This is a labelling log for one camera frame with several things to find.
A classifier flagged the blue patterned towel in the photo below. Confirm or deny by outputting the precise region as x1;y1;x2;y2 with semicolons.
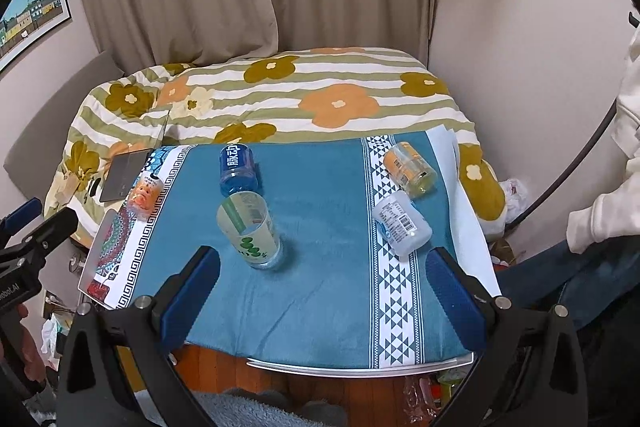
107;129;476;370

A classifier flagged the clear cup orange face print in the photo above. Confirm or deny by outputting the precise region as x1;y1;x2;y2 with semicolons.
126;174;163;223

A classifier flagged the white plastic bag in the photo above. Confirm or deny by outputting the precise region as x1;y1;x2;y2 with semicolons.
500;177;532;224

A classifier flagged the grey laptop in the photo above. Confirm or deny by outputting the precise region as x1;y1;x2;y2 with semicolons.
99;109;172;202

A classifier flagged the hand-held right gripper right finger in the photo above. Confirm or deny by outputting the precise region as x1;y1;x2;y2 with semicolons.
425;247;568;353

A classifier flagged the framed wall picture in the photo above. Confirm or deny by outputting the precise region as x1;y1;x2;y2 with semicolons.
0;0;74;75

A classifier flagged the person's white sweatshirt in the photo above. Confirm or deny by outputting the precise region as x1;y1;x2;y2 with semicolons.
566;7;640;256

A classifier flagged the clear cup green label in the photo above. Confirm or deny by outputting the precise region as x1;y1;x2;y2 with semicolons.
216;191;284;270

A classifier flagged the person's blue jeans leg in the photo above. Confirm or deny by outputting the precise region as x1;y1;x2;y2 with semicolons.
495;237;640;427

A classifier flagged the clear cup white label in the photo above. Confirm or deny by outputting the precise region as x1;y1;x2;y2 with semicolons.
371;192;433;258

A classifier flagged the floral striped blanket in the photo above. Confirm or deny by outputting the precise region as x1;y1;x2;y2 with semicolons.
44;47;508;248

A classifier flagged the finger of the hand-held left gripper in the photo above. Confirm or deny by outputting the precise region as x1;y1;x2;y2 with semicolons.
0;199;42;236
0;208;80;259

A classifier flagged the clear cup orange label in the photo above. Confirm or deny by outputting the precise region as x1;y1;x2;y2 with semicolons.
382;142;438;198

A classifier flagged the colourful mandala mat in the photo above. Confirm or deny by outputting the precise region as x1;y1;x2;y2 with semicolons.
80;146;198;310

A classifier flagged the blue patterned tablecloth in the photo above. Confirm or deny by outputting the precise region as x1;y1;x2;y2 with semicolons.
77;124;503;379

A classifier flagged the person's left hand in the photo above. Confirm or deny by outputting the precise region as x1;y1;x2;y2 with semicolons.
15;303;48;380

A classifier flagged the green packet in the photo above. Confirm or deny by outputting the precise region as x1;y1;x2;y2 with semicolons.
434;368;472;414

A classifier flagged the grey fluffy rug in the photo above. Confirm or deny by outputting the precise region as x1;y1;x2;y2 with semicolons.
190;389;351;427

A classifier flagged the clear cup blue label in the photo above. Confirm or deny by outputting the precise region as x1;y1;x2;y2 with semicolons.
219;144;260;196

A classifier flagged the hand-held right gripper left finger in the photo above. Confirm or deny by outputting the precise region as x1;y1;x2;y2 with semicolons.
102;245;221;357

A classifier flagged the black cable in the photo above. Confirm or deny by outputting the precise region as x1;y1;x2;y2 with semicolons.
500;104;619;238

